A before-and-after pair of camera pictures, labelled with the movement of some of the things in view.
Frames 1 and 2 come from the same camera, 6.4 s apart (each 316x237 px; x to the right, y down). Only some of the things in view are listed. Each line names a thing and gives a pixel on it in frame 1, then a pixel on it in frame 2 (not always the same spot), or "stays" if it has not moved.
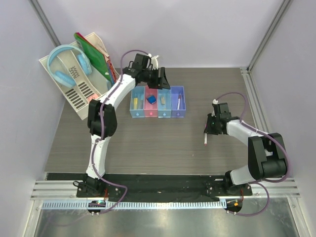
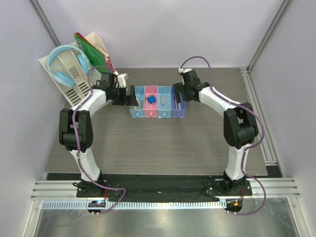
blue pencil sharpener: (151, 99) stays
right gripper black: (208, 129) → (179, 87)
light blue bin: (137, 104) stays
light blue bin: (164, 103) stays
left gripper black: (159, 83) → (123, 101)
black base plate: (127, 187) stays
